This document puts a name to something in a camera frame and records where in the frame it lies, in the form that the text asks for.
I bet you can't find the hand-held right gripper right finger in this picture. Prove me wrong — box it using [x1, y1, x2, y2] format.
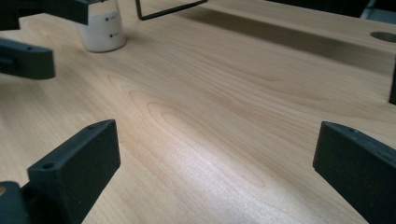
[312, 120, 396, 224]

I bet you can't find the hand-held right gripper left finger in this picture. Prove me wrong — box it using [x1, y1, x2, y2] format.
[27, 119, 121, 224]

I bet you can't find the glass jar with white powder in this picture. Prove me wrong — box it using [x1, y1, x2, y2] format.
[76, 0, 127, 53]

